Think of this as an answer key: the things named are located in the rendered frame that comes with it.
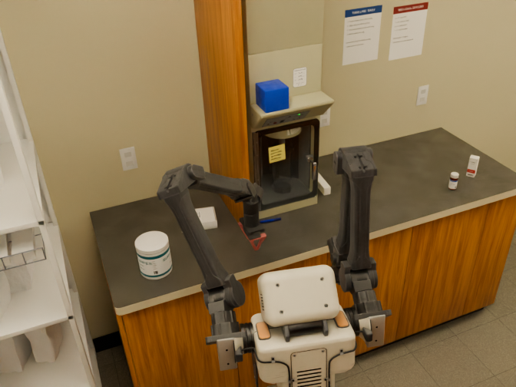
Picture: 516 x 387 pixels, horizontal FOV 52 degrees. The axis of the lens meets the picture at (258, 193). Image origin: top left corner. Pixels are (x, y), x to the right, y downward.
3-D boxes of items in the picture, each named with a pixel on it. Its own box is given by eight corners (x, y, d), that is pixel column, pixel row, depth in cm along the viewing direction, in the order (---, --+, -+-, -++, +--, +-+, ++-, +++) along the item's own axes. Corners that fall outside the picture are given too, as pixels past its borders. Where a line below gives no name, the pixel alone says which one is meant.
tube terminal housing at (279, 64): (235, 193, 262) (225, 38, 221) (294, 178, 272) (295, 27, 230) (254, 220, 243) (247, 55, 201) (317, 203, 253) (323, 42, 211)
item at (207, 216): (180, 217, 247) (179, 210, 245) (214, 213, 249) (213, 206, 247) (182, 233, 237) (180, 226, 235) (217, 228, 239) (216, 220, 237)
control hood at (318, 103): (250, 127, 217) (249, 104, 212) (320, 112, 227) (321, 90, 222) (261, 139, 208) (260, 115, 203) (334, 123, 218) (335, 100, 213)
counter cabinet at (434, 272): (123, 346, 304) (90, 219, 255) (420, 250, 367) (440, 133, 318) (149, 448, 252) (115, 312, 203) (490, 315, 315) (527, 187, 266)
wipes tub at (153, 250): (137, 264, 220) (131, 235, 212) (168, 256, 224) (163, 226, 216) (143, 284, 210) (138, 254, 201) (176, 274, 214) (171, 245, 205)
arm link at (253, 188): (226, 191, 192) (247, 184, 188) (234, 175, 201) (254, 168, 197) (242, 217, 196) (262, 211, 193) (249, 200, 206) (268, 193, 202)
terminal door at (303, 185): (256, 211, 240) (253, 131, 218) (316, 195, 249) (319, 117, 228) (257, 212, 240) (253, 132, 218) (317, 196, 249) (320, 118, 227)
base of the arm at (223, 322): (205, 342, 149) (247, 336, 151) (202, 313, 152) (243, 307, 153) (206, 345, 157) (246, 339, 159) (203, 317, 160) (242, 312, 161)
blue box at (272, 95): (256, 104, 212) (255, 82, 207) (278, 99, 215) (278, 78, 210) (266, 114, 204) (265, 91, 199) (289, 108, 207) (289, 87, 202)
